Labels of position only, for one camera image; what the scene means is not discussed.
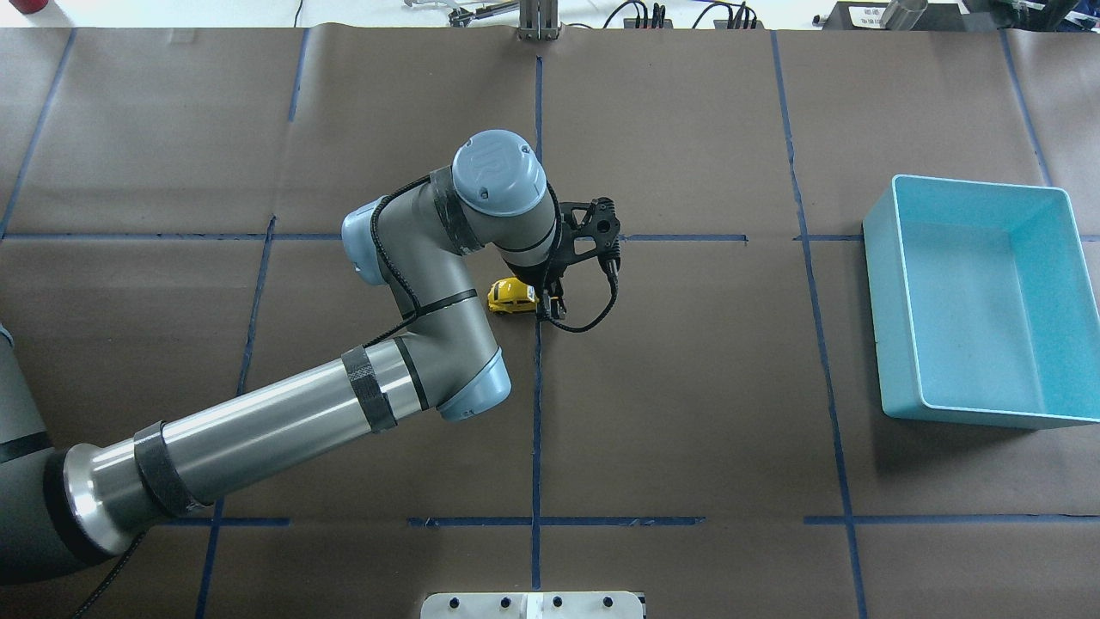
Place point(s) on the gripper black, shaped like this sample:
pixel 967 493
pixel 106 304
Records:
pixel 545 286

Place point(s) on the yellow beetle toy car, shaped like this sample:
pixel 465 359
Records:
pixel 511 296

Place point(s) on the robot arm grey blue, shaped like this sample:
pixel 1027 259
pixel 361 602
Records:
pixel 66 510

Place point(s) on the turquoise plastic bin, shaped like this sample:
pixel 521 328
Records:
pixel 982 305

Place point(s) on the small metal cup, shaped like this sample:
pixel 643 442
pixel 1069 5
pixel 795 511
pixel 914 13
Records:
pixel 902 15

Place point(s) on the red cylinder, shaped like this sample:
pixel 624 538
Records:
pixel 29 7

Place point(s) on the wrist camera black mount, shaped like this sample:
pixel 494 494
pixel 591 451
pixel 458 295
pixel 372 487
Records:
pixel 590 230

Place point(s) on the aluminium frame post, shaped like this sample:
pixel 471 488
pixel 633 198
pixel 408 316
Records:
pixel 538 20

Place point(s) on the white camera mast with base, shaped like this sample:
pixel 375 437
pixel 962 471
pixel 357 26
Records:
pixel 534 604

